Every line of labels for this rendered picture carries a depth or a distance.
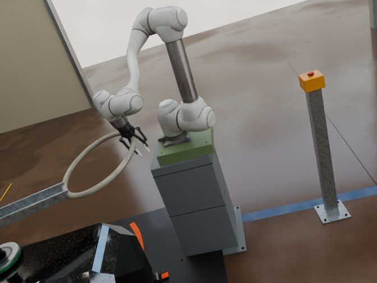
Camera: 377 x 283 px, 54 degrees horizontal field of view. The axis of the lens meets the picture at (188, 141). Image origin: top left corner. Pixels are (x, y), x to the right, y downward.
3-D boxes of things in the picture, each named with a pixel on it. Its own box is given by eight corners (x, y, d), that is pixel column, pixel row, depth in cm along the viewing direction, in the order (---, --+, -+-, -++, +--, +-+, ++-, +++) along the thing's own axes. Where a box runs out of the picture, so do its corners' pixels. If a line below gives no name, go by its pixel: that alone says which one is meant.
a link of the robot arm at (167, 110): (171, 123, 256) (161, 95, 245) (193, 124, 246) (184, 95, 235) (159, 136, 245) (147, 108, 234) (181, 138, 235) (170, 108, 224)
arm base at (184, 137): (160, 135, 259) (157, 128, 256) (190, 128, 255) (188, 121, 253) (157, 149, 243) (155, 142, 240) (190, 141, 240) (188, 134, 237)
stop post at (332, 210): (351, 217, 260) (333, 74, 212) (323, 224, 262) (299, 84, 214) (340, 200, 278) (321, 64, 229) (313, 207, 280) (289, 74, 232)
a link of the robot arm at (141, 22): (125, 27, 206) (143, 24, 198) (136, 3, 212) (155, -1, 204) (138, 43, 215) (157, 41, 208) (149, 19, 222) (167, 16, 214)
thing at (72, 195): (76, 214, 178) (71, 211, 176) (56, 178, 219) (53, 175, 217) (151, 147, 188) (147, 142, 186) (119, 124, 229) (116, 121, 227)
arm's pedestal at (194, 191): (182, 219, 314) (151, 139, 278) (240, 206, 306) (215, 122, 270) (179, 264, 270) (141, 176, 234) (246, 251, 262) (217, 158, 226)
